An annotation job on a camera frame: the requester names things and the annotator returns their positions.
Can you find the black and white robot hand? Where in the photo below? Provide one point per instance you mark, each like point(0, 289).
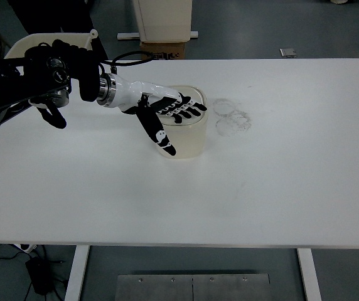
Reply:
point(149, 101)

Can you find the cream plastic trash can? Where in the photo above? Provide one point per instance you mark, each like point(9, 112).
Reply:
point(188, 137)

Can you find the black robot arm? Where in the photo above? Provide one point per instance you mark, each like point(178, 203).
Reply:
point(42, 79)

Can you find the brown cardboard box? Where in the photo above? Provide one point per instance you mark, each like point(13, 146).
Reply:
point(165, 51)

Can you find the white cabinet on box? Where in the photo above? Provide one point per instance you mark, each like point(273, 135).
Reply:
point(154, 16)

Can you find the white metal base bar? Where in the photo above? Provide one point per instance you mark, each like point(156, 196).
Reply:
point(164, 37)

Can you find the cream plastic bin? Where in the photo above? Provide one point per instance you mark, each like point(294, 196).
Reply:
point(82, 40)

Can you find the small grey floor plate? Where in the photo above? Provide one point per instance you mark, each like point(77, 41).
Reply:
point(288, 52)

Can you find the white table leg left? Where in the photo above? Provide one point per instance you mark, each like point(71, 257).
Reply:
point(77, 273)

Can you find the white table leg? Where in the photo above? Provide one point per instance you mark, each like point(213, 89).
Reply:
point(308, 274)
point(77, 273)

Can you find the black power adapter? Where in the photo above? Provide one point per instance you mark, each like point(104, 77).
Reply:
point(40, 275)

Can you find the grey metal floor plate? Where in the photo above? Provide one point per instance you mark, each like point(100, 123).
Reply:
point(194, 287)

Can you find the white table leg right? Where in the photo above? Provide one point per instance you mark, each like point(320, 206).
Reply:
point(308, 274)

